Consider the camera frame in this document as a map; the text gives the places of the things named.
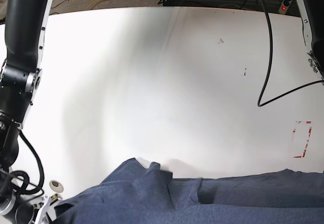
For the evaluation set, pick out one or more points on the white power strip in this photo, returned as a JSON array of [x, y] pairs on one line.
[[284, 6]]

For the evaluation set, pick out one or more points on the left table cable grommet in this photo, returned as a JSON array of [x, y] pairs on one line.
[[56, 186]]

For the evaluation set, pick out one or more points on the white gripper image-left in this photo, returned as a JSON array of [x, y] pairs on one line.
[[44, 209]]

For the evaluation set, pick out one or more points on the black robot arm image-left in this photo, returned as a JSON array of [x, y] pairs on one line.
[[25, 26]]

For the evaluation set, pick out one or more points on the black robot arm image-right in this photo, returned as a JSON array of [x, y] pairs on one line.
[[311, 12]]

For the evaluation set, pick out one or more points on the red tape rectangle marking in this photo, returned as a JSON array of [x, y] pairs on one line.
[[300, 138]]

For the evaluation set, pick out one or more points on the dark blue T-shirt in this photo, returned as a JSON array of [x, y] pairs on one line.
[[135, 194]]

